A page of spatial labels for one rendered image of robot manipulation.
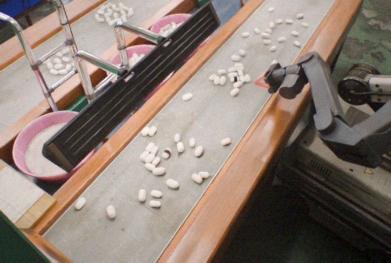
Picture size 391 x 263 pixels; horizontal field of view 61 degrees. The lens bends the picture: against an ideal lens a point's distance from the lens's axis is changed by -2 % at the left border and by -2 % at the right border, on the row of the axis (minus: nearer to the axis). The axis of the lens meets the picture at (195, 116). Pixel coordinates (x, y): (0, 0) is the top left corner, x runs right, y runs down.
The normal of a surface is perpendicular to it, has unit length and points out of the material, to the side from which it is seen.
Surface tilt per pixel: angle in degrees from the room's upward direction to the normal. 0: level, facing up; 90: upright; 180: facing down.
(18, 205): 0
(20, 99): 0
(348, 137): 49
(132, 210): 0
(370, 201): 86
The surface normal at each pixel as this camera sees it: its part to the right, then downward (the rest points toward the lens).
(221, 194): 0.00, -0.66
